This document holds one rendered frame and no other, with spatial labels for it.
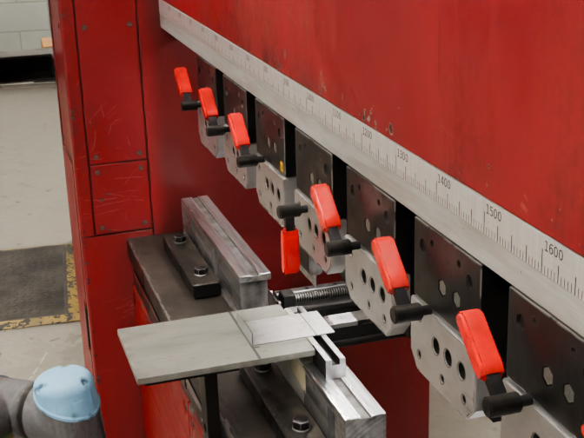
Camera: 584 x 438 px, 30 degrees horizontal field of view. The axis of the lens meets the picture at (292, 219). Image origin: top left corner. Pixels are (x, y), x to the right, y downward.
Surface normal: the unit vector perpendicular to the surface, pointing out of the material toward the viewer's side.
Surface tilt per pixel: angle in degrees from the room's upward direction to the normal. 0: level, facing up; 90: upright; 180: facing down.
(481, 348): 39
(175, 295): 0
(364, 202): 90
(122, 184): 90
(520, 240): 90
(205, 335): 0
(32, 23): 90
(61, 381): 5
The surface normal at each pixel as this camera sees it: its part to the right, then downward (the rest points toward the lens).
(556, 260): -0.95, 0.12
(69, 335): -0.03, -0.95
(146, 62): 0.30, 0.30
